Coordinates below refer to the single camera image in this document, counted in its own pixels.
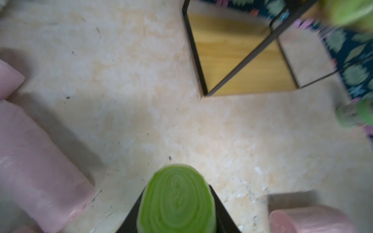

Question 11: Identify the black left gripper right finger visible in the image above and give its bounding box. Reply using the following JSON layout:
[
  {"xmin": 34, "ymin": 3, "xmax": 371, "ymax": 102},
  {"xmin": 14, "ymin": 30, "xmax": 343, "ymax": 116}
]
[{"xmin": 209, "ymin": 185, "xmax": 241, "ymax": 233}]

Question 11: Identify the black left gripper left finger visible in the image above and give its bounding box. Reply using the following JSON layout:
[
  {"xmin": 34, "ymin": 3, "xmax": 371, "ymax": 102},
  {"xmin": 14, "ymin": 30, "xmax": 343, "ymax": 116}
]
[{"xmin": 116, "ymin": 190, "xmax": 144, "ymax": 233}]

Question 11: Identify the pink trash bag roll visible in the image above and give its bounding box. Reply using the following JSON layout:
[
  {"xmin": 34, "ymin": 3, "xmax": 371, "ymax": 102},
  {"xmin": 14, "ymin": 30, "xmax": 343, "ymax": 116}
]
[
  {"xmin": 269, "ymin": 205, "xmax": 357, "ymax": 233},
  {"xmin": 0, "ymin": 60, "xmax": 25, "ymax": 100},
  {"xmin": 1, "ymin": 100, "xmax": 96, "ymax": 233}
]

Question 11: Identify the wooden shelf with black frame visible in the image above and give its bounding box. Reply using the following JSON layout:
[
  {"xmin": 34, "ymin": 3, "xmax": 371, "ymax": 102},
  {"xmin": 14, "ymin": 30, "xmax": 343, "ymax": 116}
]
[{"xmin": 182, "ymin": 0, "xmax": 340, "ymax": 97}]

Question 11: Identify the green trash bag roll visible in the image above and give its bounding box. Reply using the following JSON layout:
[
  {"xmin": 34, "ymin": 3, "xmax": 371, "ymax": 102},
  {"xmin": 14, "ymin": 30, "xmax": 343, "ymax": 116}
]
[
  {"xmin": 137, "ymin": 164, "xmax": 217, "ymax": 233},
  {"xmin": 321, "ymin": 0, "xmax": 373, "ymax": 31}
]

